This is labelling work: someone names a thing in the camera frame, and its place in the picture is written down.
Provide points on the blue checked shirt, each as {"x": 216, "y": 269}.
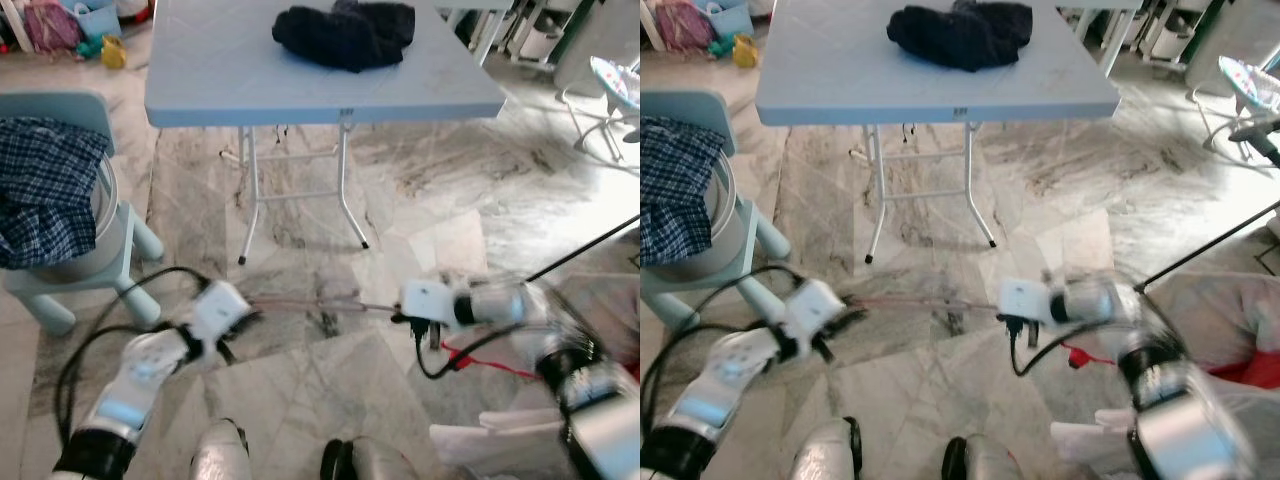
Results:
{"x": 45, "y": 190}
{"x": 675, "y": 190}

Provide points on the navy blue garment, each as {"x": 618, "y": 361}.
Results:
{"x": 345, "y": 38}
{"x": 960, "y": 38}

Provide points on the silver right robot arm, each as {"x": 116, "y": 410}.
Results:
{"x": 1170, "y": 400}
{"x": 590, "y": 400}

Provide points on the white garment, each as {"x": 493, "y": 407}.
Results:
{"x": 480, "y": 440}
{"x": 1240, "y": 320}

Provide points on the silver right robot leg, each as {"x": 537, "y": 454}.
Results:
{"x": 988, "y": 465}
{"x": 378, "y": 465}

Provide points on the silver robot leg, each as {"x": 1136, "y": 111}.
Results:
{"x": 988, "y": 465}
{"x": 220, "y": 455}
{"x": 825, "y": 455}
{"x": 378, "y": 465}

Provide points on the black metal drying rack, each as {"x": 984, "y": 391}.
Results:
{"x": 1210, "y": 245}
{"x": 585, "y": 248}

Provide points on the silver left robot leg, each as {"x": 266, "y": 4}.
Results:
{"x": 825, "y": 455}
{"x": 220, "y": 455}

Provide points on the grey round laundry bucket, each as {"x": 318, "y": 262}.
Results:
{"x": 115, "y": 235}
{"x": 742, "y": 230}

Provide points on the white floor appliance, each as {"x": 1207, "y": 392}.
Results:
{"x": 540, "y": 38}
{"x": 1165, "y": 38}

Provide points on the grey folding table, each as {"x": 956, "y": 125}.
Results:
{"x": 830, "y": 70}
{"x": 220, "y": 70}

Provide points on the light blue plastic chair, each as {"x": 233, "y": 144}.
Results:
{"x": 690, "y": 103}
{"x": 60, "y": 105}

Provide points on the yellow toy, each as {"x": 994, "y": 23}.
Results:
{"x": 745, "y": 52}
{"x": 114, "y": 52}

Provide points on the pink backpack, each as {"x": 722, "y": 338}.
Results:
{"x": 50, "y": 25}
{"x": 682, "y": 25}

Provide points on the light blue bag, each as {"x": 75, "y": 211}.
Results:
{"x": 730, "y": 18}
{"x": 98, "y": 18}

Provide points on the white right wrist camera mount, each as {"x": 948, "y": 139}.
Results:
{"x": 1025, "y": 298}
{"x": 428, "y": 300}

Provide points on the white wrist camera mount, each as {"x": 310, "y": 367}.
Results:
{"x": 1025, "y": 298}
{"x": 428, "y": 300}
{"x": 220, "y": 310}
{"x": 815, "y": 308}

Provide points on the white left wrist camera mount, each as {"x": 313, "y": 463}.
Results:
{"x": 815, "y": 308}
{"x": 220, "y": 310}

